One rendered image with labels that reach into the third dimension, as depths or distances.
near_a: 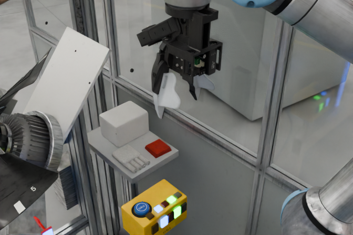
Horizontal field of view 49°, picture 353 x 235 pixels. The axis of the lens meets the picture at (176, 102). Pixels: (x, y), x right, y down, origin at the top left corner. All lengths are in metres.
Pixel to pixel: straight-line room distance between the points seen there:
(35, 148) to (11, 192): 0.25
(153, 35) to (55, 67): 0.78
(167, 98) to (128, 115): 0.95
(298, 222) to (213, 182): 0.77
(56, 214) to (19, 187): 1.57
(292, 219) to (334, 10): 0.52
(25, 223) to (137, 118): 0.62
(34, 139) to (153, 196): 0.41
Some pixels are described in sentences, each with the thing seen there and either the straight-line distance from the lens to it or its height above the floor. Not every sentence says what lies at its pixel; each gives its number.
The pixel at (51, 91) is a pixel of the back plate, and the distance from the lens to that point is 1.40.
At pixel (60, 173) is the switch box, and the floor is 0.82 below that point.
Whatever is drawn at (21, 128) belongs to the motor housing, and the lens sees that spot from 1.26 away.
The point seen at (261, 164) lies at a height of 1.00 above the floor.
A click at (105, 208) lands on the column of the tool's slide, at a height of 0.23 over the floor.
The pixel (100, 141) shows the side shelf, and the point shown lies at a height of 0.86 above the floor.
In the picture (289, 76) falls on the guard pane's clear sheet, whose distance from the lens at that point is 1.15.
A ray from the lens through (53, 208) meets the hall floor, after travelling 2.65.
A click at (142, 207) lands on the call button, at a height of 1.08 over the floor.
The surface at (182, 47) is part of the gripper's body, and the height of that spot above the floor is 1.62.
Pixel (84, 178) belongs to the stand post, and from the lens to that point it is 1.56.
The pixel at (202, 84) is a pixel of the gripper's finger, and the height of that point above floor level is 1.51.
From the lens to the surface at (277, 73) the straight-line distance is 1.15.
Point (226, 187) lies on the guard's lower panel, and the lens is 1.55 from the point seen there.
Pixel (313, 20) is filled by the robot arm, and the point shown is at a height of 1.73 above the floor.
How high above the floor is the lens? 1.88
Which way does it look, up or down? 33 degrees down
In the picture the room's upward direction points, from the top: straight up
